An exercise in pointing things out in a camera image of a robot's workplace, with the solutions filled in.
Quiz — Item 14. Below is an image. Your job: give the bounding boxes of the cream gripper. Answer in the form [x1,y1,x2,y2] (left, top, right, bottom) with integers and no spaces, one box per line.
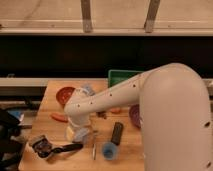
[65,124,90,142]

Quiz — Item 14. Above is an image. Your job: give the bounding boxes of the light blue towel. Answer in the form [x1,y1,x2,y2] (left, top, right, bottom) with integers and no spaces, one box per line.
[72,128,90,144]

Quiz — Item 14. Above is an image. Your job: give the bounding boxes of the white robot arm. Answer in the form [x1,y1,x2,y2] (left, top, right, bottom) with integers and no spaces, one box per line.
[65,63,213,171]

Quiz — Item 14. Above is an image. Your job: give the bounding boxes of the green plastic tray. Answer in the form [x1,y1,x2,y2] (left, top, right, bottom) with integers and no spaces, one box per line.
[108,69,140,87]

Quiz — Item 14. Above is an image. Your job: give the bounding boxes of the red chili pepper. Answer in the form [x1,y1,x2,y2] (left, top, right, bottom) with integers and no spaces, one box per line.
[50,113,68,123]

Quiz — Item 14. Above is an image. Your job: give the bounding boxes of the metal fork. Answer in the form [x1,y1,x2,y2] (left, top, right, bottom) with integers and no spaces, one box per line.
[92,130,98,160]

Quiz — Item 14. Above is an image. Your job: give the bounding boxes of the dark snack packet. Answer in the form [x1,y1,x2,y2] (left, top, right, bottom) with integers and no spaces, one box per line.
[29,135,52,155]

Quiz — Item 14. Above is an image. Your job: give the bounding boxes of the dark red grapes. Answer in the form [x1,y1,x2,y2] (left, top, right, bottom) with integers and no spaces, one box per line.
[96,111,107,119]

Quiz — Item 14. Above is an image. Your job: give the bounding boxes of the red bowl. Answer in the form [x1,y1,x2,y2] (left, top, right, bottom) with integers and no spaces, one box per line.
[56,87,74,107]

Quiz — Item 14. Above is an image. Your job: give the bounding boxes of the small blue cup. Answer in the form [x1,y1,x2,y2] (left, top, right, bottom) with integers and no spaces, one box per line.
[102,142,118,160]

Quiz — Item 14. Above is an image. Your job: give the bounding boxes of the blue sponge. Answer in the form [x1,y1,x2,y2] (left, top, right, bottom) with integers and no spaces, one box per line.
[82,85,95,96]

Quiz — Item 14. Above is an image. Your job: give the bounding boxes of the black remote bar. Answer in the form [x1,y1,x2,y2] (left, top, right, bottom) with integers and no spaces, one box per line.
[111,122,124,145]

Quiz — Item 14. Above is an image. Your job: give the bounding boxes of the orange fruit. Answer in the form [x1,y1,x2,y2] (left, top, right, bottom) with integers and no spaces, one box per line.
[110,107,121,114]

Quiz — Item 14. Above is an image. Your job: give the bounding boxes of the black bag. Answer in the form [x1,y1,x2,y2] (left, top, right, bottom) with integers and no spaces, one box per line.
[0,108,22,171]

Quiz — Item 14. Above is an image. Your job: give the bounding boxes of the purple bowl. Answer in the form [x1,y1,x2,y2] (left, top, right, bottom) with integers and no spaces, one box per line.
[129,105,141,128]

